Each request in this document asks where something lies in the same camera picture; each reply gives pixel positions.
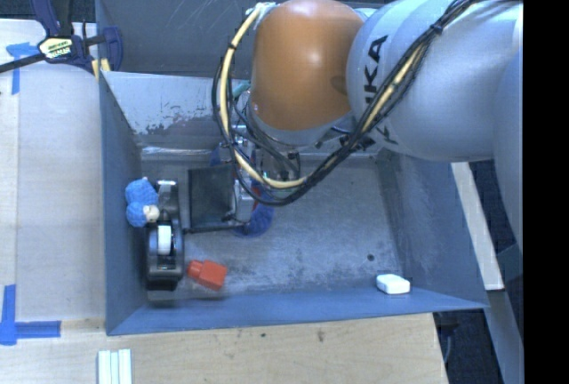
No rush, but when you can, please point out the dark green flat block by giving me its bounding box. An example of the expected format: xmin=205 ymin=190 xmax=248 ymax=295
xmin=187 ymin=164 xmax=236 ymax=229

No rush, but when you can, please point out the red plastic block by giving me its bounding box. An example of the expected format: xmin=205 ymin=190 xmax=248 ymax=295
xmin=185 ymin=259 xmax=229 ymax=292

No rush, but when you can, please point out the grey metal bin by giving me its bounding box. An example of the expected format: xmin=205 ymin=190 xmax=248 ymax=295
xmin=93 ymin=0 xmax=491 ymax=337

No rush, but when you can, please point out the black tape dispenser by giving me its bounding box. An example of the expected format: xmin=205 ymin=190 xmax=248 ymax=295
xmin=142 ymin=179 xmax=186 ymax=304

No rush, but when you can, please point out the blue knitted toy animal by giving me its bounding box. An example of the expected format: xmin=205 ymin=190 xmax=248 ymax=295
xmin=124 ymin=176 xmax=162 ymax=228

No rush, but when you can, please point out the white rounded block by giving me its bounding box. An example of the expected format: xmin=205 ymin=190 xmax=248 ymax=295
xmin=375 ymin=273 xmax=412 ymax=296

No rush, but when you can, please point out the pale wood board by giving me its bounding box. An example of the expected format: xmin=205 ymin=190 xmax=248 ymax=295
xmin=16 ymin=20 xmax=108 ymax=324

